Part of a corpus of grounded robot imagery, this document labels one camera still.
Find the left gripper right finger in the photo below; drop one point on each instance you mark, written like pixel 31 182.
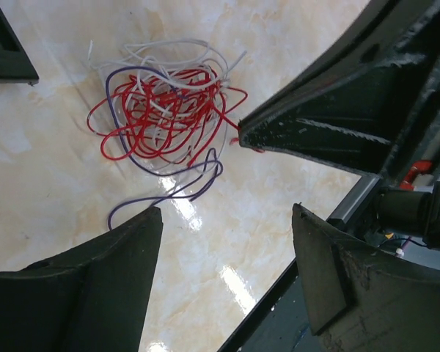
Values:
pixel 359 298

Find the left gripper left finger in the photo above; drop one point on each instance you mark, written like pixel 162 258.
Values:
pixel 92 297

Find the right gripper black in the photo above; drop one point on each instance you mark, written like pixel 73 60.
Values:
pixel 370 104

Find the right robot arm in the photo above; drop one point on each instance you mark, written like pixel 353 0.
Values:
pixel 369 105

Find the black three-compartment tray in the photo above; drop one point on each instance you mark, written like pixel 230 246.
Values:
pixel 15 65

